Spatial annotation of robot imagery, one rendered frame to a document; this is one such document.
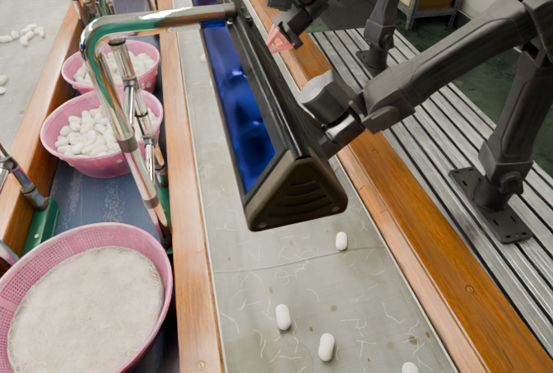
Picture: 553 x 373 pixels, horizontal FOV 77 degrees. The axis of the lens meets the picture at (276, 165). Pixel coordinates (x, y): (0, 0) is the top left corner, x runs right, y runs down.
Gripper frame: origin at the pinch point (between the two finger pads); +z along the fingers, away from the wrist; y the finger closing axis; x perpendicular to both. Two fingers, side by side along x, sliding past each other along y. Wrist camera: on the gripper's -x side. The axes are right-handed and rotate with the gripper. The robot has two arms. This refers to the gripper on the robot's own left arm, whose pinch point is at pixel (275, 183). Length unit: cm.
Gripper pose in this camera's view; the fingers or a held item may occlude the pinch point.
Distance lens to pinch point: 67.0
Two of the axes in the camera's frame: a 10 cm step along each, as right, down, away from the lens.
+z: -7.2, 6.1, 3.2
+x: 6.4, 4.1, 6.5
